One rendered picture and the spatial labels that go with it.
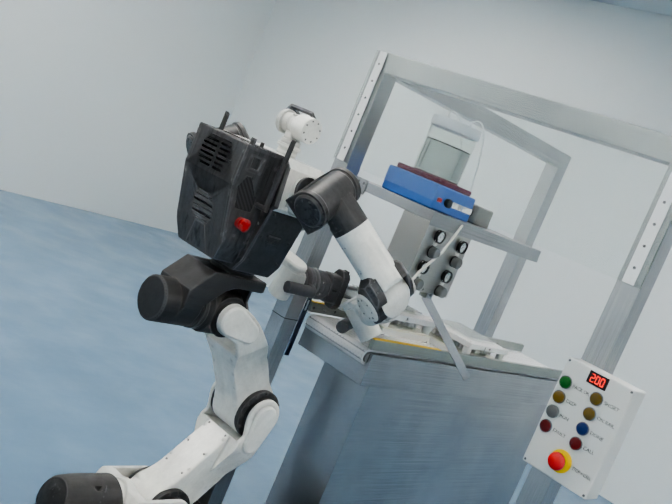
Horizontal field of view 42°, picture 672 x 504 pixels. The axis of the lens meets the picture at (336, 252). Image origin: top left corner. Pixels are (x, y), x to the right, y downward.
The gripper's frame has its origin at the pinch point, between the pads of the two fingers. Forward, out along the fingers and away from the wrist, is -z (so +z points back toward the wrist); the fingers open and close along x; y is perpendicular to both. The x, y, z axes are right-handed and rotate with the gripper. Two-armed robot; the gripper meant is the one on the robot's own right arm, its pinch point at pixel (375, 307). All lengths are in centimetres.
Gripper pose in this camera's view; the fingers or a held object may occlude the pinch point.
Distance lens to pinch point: 258.4
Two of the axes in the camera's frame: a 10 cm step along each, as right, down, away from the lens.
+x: -3.7, 9.2, 1.3
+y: 9.1, 3.8, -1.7
